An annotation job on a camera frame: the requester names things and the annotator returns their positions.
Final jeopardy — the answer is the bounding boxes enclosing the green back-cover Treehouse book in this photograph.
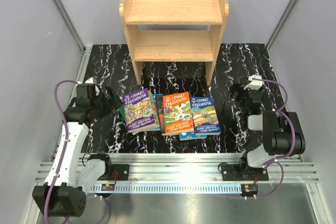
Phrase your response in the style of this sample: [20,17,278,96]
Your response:
[118,106,126,121]

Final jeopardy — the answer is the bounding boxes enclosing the purple 52-Storey Treehouse book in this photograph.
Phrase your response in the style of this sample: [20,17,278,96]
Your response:
[122,88,156,133]

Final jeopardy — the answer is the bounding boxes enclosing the blue 91-Storey Treehouse book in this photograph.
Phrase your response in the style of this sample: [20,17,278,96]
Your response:
[190,97,221,135]

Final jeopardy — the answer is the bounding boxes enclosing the orange 78-Storey Treehouse book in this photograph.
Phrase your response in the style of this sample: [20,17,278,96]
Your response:
[163,92,194,135]

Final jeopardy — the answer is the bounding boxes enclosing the blue back-cover Treehouse book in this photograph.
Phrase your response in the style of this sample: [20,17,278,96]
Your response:
[179,132,207,141]

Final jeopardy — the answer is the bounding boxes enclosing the green 65-Storey Treehouse book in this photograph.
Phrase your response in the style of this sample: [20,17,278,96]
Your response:
[149,91,160,131]

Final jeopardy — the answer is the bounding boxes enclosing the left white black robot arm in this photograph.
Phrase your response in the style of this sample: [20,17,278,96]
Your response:
[32,78,118,223]

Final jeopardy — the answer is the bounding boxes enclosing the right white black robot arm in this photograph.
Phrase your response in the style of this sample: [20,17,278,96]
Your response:
[224,83,306,181]

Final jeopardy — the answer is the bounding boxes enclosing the black marble pattern mat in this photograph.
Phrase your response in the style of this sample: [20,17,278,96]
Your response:
[81,44,284,153]

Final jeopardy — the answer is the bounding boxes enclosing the light blue Treehouse book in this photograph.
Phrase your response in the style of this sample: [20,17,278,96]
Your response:
[152,93,164,131]

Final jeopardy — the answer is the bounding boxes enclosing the dark Tale of Two Cities book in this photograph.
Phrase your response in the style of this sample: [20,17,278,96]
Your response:
[155,94,166,130]

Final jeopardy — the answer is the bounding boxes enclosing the wooden two-tier shelf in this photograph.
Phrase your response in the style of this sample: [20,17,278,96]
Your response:
[119,0,229,83]

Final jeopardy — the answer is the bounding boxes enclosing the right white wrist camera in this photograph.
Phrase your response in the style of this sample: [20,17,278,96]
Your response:
[244,74,264,90]

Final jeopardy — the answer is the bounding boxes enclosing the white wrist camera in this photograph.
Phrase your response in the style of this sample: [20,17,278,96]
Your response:
[244,74,264,90]
[85,77,100,96]

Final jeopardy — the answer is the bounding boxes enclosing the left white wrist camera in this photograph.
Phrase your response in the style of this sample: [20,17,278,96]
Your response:
[85,77,100,96]

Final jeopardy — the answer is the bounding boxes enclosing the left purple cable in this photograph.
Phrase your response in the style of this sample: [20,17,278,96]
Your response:
[43,79,110,224]

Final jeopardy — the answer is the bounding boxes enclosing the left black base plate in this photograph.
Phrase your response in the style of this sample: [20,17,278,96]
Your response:
[99,164,130,182]

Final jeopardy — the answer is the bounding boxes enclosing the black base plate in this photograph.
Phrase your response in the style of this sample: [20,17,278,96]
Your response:
[218,163,269,182]
[99,164,130,182]

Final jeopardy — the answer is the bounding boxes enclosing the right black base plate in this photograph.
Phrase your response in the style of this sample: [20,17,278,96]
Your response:
[218,163,269,182]

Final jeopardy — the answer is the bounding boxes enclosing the slotted cable duct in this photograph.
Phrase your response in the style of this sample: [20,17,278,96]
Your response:
[89,183,257,194]

